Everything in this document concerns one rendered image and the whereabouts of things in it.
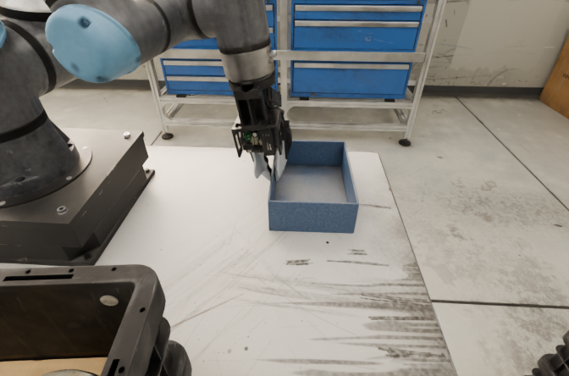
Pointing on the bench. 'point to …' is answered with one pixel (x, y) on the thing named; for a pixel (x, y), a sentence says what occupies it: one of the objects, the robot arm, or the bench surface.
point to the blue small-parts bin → (314, 190)
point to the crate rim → (135, 331)
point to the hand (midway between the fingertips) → (273, 173)
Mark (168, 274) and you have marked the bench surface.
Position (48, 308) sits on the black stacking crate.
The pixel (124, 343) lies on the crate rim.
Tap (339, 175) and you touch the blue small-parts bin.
